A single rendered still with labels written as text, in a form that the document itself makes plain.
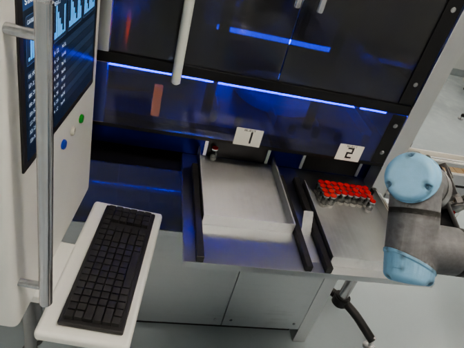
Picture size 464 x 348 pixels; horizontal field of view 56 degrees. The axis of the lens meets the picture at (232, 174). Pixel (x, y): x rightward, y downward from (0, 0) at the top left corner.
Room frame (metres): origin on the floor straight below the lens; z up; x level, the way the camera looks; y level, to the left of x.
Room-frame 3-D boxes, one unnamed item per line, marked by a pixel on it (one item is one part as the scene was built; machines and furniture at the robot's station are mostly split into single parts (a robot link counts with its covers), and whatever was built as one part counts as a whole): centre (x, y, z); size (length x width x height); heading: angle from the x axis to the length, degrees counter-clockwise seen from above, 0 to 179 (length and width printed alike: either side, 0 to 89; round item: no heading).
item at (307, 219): (0.95, -0.26, 0.91); 0.14 x 0.03 x 0.06; 15
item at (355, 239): (1.08, -0.40, 0.90); 0.34 x 0.26 x 0.04; 14
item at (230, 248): (1.08, -0.22, 0.87); 0.70 x 0.48 x 0.02; 105
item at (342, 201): (1.19, -0.37, 0.90); 0.18 x 0.02 x 0.05; 104
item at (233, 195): (1.10, -0.04, 0.90); 0.34 x 0.26 x 0.04; 15
